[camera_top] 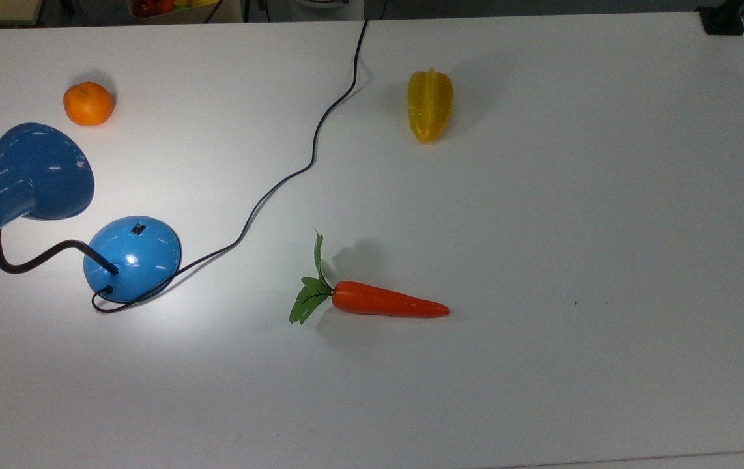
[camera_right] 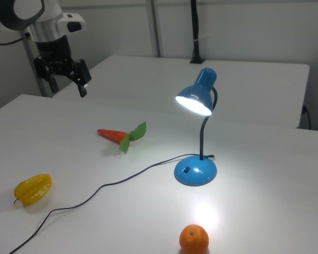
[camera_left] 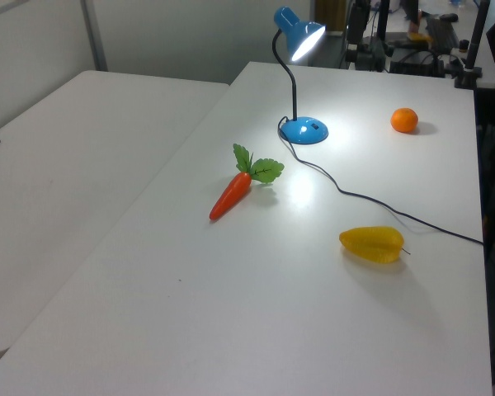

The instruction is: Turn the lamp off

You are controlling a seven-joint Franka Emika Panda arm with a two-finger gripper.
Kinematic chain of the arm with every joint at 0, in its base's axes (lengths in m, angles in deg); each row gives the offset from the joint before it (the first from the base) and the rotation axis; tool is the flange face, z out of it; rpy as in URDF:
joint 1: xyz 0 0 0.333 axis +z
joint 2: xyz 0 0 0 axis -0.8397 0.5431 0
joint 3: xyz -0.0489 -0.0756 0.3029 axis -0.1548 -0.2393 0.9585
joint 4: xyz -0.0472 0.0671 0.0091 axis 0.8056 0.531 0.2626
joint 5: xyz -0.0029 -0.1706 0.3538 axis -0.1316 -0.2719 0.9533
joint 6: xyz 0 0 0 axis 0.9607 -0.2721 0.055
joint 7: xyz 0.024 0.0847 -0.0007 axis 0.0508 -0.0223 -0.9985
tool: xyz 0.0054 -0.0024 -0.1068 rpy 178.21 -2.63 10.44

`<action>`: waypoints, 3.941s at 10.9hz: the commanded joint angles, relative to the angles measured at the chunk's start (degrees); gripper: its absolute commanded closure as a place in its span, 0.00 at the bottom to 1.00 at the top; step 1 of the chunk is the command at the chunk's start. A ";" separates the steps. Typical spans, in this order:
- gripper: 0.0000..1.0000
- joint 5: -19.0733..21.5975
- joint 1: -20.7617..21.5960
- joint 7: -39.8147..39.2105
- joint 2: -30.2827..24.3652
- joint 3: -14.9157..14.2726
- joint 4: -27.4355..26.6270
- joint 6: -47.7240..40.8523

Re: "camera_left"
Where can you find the orange toy carrot with leaves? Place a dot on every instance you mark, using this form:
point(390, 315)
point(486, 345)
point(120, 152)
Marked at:
point(231, 196)

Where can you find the orange mandarin fruit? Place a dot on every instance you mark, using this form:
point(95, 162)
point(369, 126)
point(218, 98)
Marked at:
point(404, 119)

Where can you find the blue gooseneck desk lamp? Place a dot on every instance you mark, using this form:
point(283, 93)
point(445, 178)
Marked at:
point(304, 128)

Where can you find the black upright pole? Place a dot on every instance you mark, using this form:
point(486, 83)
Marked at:
point(383, 18)

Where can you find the black equipment rack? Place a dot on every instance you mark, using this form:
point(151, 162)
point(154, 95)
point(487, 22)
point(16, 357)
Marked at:
point(412, 62)

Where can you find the yellow toy starfruit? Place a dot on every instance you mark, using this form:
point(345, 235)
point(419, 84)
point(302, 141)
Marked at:
point(371, 244)

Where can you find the black camera pole with clamp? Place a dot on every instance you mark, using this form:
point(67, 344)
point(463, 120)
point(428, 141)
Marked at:
point(474, 45)

